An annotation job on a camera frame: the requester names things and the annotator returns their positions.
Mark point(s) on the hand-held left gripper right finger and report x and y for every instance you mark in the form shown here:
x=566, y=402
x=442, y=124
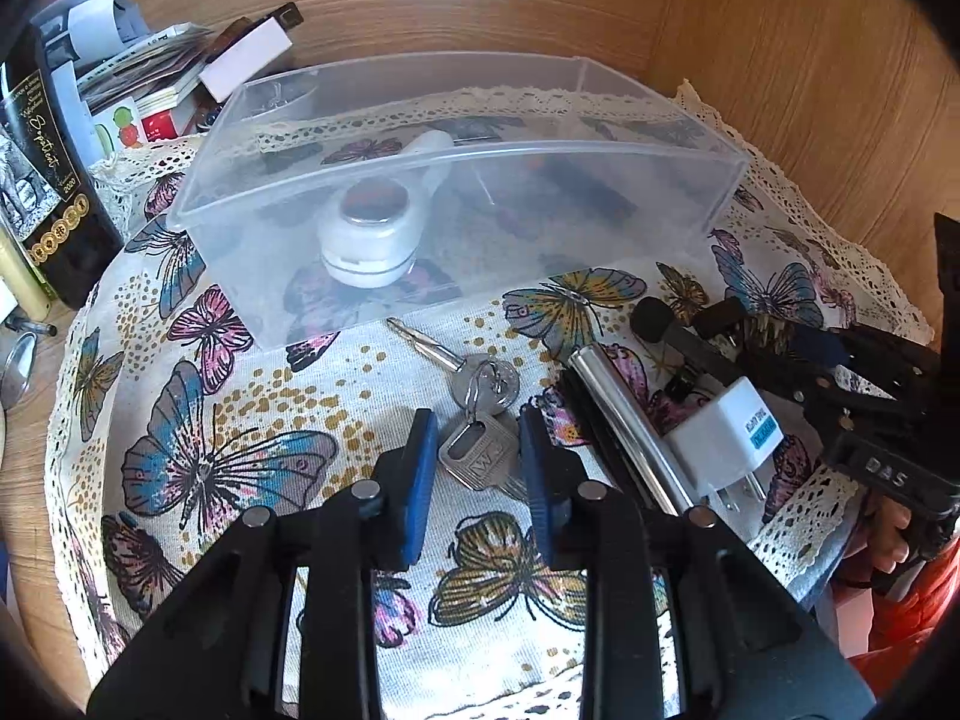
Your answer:
x=536, y=480

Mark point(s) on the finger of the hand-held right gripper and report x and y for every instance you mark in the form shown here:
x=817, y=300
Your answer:
x=750, y=326
x=675, y=334

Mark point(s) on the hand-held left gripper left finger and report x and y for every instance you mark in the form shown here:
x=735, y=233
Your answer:
x=420, y=480

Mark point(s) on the silver key bunch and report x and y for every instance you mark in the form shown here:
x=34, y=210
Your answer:
x=476, y=450

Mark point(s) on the white power adapter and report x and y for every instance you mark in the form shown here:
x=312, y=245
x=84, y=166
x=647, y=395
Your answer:
x=720, y=427

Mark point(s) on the clear plastic container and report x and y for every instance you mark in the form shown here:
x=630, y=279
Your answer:
x=262, y=292

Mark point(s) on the person's right forearm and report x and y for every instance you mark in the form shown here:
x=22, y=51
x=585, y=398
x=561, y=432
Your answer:
x=915, y=615

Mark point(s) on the person's right hand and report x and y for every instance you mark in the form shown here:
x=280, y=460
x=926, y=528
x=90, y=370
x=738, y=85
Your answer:
x=889, y=536

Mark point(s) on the silver metal tube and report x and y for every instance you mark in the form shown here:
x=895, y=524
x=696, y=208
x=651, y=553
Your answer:
x=622, y=412

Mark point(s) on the dark rectangular object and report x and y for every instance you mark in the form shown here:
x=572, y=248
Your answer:
x=577, y=191

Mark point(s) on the butterfly print lace tablecloth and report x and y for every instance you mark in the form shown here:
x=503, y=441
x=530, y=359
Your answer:
x=225, y=405

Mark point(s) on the white round plastic device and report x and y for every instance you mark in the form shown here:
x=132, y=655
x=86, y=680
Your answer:
x=367, y=240

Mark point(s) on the red box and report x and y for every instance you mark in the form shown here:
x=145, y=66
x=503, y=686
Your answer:
x=169, y=124

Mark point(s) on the yellow bottle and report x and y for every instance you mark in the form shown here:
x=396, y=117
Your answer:
x=22, y=277

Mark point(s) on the white box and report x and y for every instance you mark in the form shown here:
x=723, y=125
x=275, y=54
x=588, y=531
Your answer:
x=240, y=60

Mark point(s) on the fruit print box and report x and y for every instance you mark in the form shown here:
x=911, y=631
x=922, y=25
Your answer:
x=116, y=127

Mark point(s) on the dark wine bottle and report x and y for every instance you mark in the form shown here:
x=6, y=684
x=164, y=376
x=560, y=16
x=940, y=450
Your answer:
x=52, y=187

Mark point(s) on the stack of magazines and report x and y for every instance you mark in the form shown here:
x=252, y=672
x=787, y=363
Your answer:
x=142, y=67

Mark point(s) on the stack of papers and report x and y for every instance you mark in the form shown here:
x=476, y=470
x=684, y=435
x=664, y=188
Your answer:
x=90, y=19

